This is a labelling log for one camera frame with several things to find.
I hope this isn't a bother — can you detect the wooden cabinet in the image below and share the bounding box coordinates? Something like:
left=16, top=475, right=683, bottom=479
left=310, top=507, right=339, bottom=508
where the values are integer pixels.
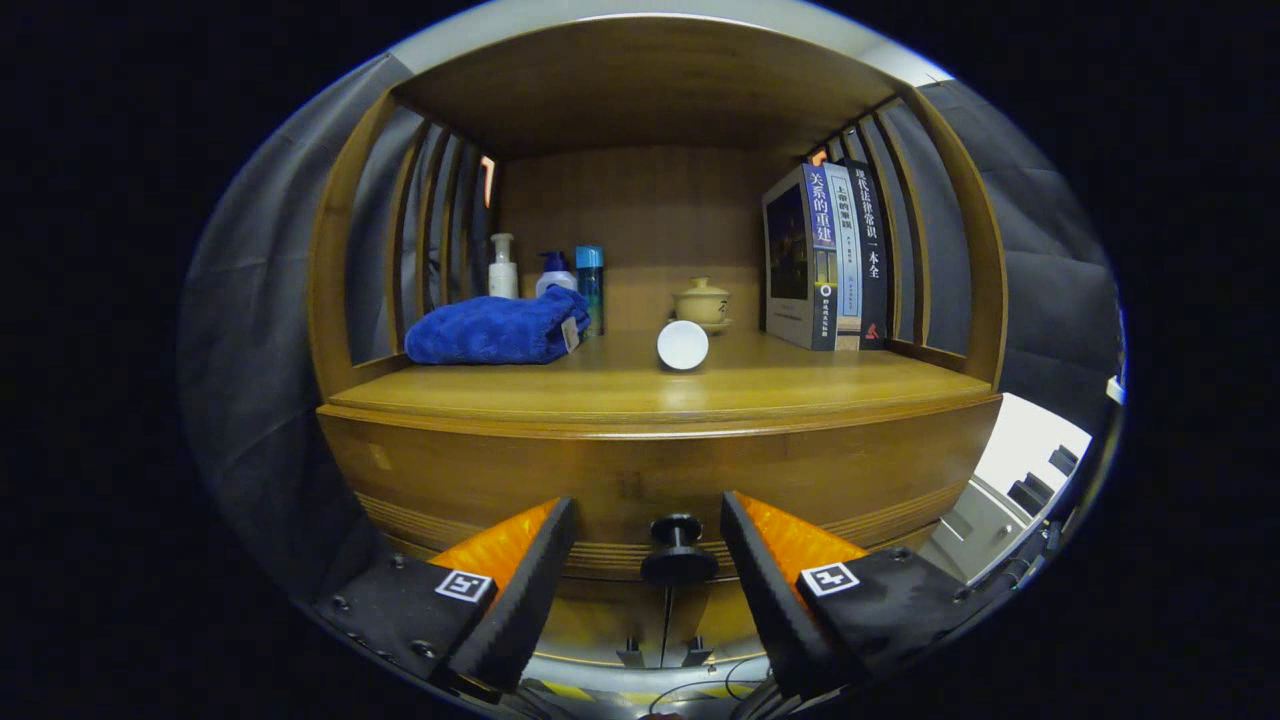
left=305, top=15, right=1009, bottom=671

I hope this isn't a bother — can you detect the blue folded towel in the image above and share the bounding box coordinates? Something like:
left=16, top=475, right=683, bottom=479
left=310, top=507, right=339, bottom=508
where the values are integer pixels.
left=404, top=285, right=593, bottom=366

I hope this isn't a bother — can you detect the white table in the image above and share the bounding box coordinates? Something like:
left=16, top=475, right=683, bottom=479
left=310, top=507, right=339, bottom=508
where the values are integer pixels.
left=915, top=392, right=1093, bottom=586

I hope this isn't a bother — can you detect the white pump bottle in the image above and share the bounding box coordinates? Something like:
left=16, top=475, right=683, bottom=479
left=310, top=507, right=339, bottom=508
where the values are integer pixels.
left=488, top=233, right=519, bottom=300

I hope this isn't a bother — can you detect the thick book with blue spine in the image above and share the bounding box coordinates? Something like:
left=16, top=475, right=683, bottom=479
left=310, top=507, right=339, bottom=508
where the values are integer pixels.
left=762, top=163, right=839, bottom=352

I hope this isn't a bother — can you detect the white tube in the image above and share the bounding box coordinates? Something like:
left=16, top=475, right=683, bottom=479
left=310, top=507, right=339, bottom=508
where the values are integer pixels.
left=656, top=319, right=711, bottom=372

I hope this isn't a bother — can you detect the light grey book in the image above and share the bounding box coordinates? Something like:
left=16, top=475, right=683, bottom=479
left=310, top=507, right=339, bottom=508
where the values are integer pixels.
left=825, top=163, right=864, bottom=351

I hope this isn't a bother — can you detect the beige lidded teacup with saucer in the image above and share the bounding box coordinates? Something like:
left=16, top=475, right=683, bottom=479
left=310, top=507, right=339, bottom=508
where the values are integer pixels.
left=671, top=277, right=733, bottom=335

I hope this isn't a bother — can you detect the black backdrop cloth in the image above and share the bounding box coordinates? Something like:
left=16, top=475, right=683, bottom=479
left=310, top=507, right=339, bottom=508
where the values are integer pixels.
left=178, top=52, right=1123, bottom=601

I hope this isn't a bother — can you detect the wooden countertop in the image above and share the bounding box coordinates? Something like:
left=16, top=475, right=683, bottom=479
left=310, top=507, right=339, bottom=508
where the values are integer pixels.
left=328, top=330, right=1001, bottom=426

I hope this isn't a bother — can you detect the black book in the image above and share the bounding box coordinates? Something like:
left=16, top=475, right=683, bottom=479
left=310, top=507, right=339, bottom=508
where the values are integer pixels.
left=845, top=158, right=891, bottom=351

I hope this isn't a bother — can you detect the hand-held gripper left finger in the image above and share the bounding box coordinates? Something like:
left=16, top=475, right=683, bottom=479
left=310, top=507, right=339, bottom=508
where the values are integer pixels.
left=312, top=496, right=579, bottom=696

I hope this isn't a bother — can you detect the wooden cabinet door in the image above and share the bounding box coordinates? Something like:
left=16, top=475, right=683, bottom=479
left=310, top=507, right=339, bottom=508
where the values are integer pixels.
left=535, top=590, right=669, bottom=666
left=665, top=580, right=761, bottom=666

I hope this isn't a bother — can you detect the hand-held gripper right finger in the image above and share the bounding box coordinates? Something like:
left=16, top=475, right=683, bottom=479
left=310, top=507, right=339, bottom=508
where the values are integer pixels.
left=720, top=490, right=986, bottom=701

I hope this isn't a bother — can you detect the white bottle with blue cap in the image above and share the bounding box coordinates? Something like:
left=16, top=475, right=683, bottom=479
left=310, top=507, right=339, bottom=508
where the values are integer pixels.
left=535, top=250, right=579, bottom=298

